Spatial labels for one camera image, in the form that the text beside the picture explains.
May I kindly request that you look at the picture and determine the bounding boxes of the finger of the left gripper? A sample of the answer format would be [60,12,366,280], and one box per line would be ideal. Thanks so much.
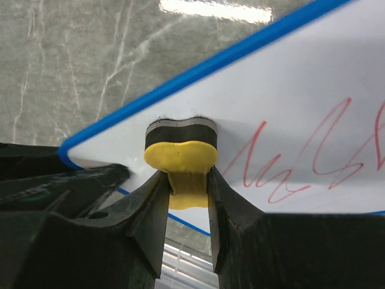
[1,143,131,217]

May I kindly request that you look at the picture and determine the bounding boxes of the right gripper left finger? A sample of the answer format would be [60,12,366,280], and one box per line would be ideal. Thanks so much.
[1,172,170,288]

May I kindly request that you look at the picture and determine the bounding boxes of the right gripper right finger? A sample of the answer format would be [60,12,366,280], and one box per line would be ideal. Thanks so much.
[207,168,384,288]

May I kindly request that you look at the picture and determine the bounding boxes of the yellow black eraser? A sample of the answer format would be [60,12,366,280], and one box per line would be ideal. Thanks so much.
[144,116,218,210]

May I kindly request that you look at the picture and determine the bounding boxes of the blue framed whiteboard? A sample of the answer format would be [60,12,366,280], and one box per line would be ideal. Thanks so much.
[58,0,385,235]

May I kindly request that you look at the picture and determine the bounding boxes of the aluminium front rail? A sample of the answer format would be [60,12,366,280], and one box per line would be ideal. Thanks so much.
[155,238,219,289]

